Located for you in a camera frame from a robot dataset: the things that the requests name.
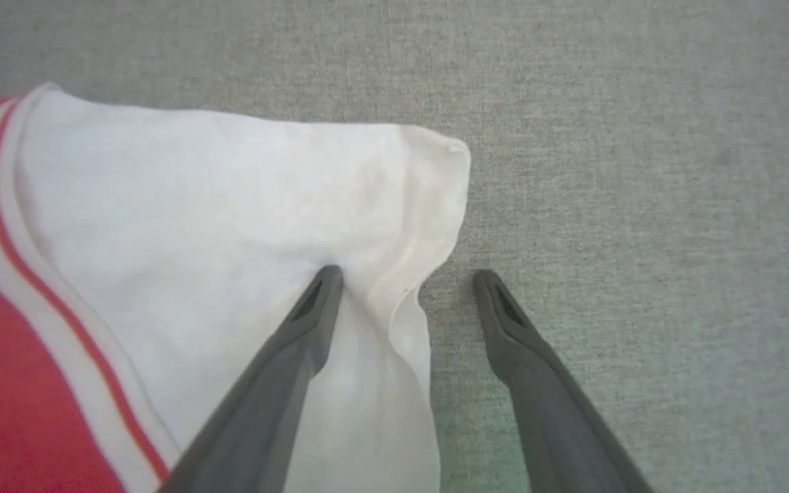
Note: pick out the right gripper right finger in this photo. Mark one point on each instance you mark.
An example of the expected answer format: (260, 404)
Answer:
(552, 418)

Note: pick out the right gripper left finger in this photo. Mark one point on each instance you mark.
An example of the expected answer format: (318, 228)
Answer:
(264, 411)

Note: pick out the red and white garment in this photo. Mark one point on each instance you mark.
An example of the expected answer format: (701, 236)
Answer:
(161, 239)

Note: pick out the grey fabric sofa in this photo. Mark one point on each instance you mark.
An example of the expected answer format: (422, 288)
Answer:
(641, 171)

